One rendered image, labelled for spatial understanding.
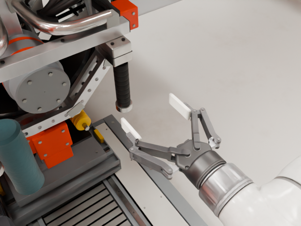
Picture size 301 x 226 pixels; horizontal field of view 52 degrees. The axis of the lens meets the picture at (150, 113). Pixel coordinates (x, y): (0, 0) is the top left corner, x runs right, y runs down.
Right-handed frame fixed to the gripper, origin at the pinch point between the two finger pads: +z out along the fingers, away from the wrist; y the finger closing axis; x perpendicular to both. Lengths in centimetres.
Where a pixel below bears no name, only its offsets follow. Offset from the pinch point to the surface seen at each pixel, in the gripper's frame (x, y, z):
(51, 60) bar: 12.6, -14.5, 13.6
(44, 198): -69, -27, 38
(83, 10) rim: 2.9, 6.7, 43.9
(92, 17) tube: 18.0, -4.1, 14.4
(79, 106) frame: -21.5, -5.3, 32.3
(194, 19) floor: -83, 135, 126
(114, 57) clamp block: 9.7, -1.9, 10.6
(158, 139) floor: -83, 37, 44
